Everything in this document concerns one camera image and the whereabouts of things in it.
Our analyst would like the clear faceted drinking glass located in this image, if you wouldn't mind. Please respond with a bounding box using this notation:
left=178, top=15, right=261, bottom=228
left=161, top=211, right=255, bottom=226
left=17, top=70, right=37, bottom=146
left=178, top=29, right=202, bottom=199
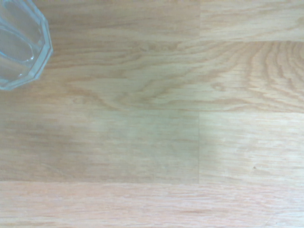
left=0, top=0, right=54, bottom=91

